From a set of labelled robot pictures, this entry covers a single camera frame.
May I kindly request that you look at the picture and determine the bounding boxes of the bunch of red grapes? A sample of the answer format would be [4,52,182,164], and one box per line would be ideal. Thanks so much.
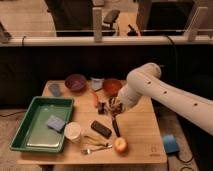
[109,97,125,116]

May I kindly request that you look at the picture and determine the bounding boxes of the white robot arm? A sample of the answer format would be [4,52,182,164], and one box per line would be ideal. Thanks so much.
[118,63,213,136]

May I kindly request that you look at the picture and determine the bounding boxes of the blue plastic cup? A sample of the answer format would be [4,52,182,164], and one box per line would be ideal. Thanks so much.
[48,83,61,97]

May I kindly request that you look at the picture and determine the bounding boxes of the white paper cup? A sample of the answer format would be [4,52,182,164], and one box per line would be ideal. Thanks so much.
[64,122,82,143]

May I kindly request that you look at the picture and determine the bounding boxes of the orange bowl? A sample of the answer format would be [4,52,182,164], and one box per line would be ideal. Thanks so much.
[103,79,122,97]

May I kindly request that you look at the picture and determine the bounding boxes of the orange carrot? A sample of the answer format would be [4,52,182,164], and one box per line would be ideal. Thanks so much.
[92,91,99,108]

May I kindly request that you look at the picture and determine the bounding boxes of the black binder clip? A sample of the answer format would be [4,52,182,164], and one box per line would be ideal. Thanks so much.
[97,102,106,114]

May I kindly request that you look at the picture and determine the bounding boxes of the purple bowl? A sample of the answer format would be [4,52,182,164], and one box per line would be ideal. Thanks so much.
[65,74,87,92]

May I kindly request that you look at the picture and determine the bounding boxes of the black rectangular block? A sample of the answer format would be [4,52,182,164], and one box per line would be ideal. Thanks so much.
[91,121,112,138]

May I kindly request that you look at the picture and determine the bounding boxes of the wooden table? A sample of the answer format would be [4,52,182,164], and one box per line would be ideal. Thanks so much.
[17,81,167,165]

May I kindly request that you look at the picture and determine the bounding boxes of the yellow banana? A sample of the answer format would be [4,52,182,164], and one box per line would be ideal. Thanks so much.
[83,134,108,147]

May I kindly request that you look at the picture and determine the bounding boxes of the red yellow apple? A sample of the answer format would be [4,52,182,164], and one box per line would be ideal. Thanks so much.
[114,137,128,154]

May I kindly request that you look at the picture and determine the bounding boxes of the blue sponge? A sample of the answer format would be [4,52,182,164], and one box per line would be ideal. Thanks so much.
[46,115,65,132]

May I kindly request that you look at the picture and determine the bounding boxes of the metal fork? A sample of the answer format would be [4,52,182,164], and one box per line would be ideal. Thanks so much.
[81,145,112,155]

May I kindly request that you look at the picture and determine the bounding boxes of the blue foot pedal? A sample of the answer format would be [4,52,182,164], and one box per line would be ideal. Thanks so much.
[163,135,180,154]

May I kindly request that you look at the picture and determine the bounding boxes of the green plastic tray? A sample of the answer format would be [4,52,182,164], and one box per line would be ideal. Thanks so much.
[10,96,74,153]

